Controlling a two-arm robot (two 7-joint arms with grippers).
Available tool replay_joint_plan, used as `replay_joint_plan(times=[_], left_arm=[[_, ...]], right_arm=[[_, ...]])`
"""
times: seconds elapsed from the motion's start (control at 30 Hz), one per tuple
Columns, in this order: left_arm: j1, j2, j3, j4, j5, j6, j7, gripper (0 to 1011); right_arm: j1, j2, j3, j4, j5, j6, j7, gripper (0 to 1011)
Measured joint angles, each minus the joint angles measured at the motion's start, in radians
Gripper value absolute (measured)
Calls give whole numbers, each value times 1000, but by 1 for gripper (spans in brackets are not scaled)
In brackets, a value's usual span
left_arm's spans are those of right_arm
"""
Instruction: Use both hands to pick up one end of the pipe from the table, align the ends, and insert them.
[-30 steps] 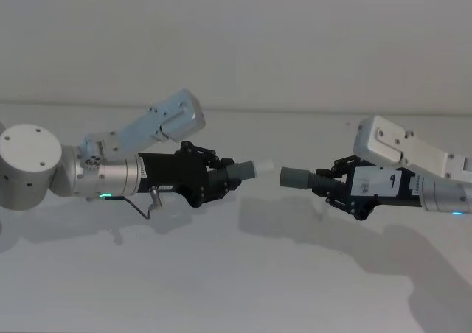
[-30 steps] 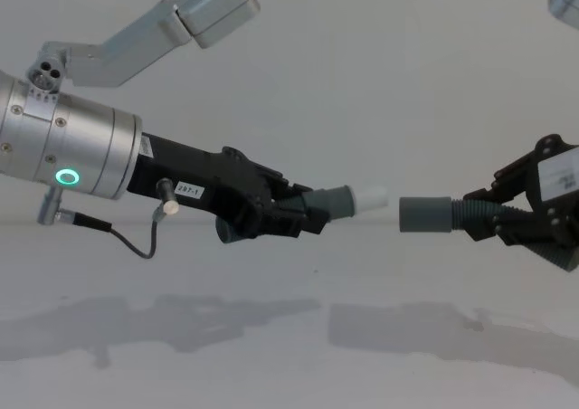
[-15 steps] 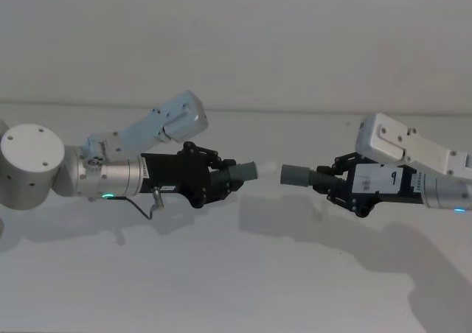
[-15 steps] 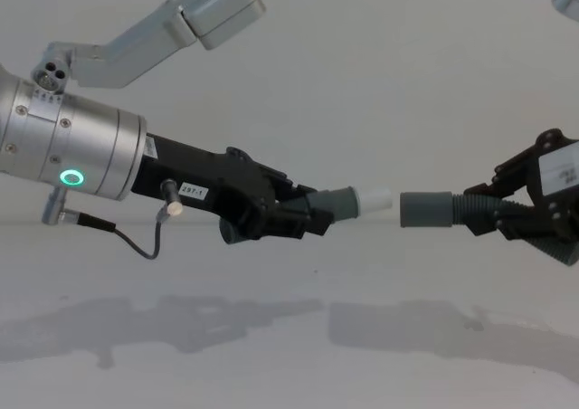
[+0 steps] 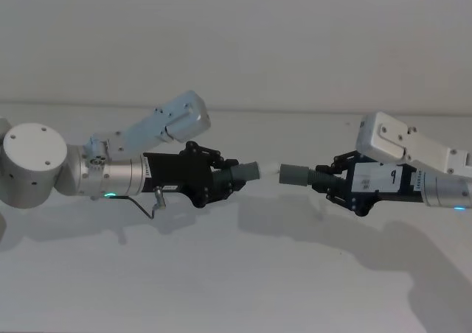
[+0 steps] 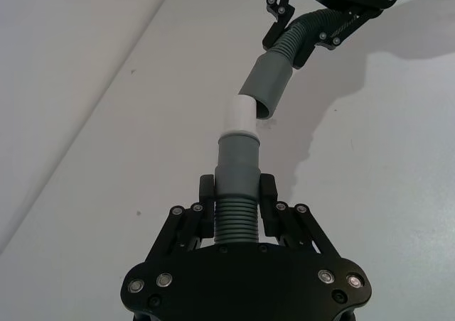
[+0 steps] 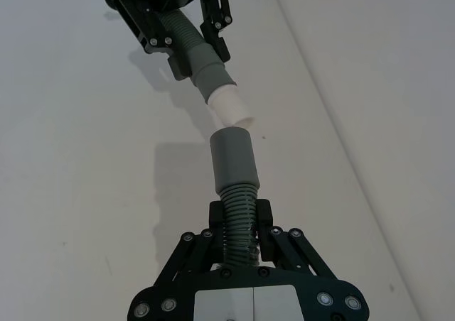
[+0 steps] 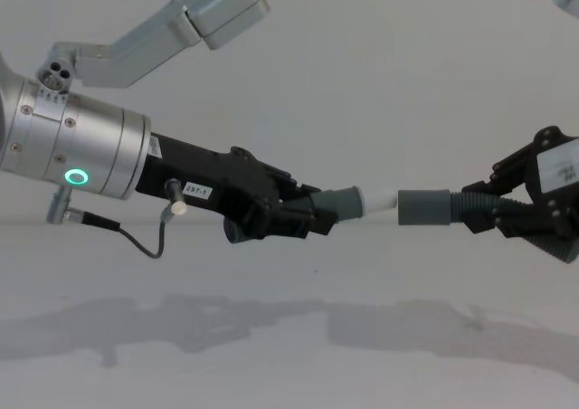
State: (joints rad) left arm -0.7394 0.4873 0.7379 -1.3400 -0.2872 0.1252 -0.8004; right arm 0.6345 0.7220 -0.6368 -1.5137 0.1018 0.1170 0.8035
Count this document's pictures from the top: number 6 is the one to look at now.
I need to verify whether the grey corrugated hose wide cuff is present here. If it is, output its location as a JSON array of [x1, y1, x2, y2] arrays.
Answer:
[[238, 8, 344, 120]]

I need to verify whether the grey corrugated hose stepped cuff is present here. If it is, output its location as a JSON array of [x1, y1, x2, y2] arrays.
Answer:
[[212, 131, 262, 246]]

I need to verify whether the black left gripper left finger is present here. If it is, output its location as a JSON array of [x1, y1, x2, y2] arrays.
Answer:
[[147, 174, 217, 261]]

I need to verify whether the white plastic pipe connector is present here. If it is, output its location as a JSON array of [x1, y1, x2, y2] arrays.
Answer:
[[223, 95, 257, 134]]

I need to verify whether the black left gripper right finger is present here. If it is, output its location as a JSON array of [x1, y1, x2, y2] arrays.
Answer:
[[259, 173, 338, 259]]

